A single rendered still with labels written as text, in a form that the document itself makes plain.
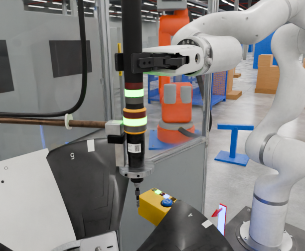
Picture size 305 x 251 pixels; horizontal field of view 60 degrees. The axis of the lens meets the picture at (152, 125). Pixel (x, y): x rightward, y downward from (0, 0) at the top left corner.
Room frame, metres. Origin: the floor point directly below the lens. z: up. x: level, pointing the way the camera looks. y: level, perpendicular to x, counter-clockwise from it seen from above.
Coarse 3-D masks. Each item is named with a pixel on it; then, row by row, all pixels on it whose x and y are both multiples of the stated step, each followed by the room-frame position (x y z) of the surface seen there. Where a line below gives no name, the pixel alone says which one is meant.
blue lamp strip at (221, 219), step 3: (219, 207) 0.72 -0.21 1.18; (222, 207) 0.71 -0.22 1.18; (225, 207) 0.71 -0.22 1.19; (222, 210) 0.71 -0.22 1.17; (219, 213) 0.72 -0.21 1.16; (222, 213) 0.71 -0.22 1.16; (219, 216) 0.72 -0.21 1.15; (222, 216) 0.71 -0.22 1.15; (219, 219) 0.72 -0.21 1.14; (222, 219) 0.71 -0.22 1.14; (219, 222) 0.71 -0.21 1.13; (222, 222) 0.71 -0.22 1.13; (219, 225) 0.71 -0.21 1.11; (222, 225) 0.71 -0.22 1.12; (219, 228) 0.71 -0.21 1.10; (222, 228) 0.71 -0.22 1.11; (222, 231) 0.71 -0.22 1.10
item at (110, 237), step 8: (112, 232) 0.48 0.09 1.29; (80, 240) 0.49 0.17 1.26; (88, 240) 0.49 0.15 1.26; (96, 240) 0.48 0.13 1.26; (104, 240) 0.48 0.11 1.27; (112, 240) 0.47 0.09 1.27; (80, 248) 0.48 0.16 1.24; (88, 248) 0.48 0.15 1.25; (104, 248) 0.47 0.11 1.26; (112, 248) 0.46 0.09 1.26
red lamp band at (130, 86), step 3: (126, 84) 0.46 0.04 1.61; (129, 84) 0.46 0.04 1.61; (132, 84) 0.46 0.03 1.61; (135, 84) 0.46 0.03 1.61; (138, 84) 0.46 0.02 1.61; (141, 84) 0.46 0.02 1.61; (126, 87) 0.46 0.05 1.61; (129, 87) 0.46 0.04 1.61; (132, 87) 0.46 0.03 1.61; (135, 87) 0.46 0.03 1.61; (138, 87) 0.46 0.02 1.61; (141, 87) 0.46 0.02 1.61
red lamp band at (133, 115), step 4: (124, 112) 0.46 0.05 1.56; (128, 112) 0.45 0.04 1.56; (140, 112) 0.45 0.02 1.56; (144, 112) 0.46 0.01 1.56; (124, 116) 0.46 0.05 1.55; (128, 116) 0.45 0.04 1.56; (132, 116) 0.45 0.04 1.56; (136, 116) 0.45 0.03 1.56; (140, 116) 0.45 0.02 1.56; (144, 116) 0.46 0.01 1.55
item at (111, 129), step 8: (112, 120) 0.49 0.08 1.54; (120, 120) 0.49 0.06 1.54; (112, 128) 0.47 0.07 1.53; (120, 128) 0.46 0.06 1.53; (112, 136) 0.46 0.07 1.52; (120, 136) 0.46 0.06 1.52; (120, 144) 0.46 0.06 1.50; (120, 152) 0.46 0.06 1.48; (120, 160) 0.46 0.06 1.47; (120, 168) 0.46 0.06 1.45; (128, 168) 0.46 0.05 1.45; (136, 168) 0.46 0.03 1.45; (144, 168) 0.46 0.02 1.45; (152, 168) 0.46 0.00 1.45; (128, 176) 0.44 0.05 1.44; (136, 176) 0.44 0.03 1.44; (144, 176) 0.44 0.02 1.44
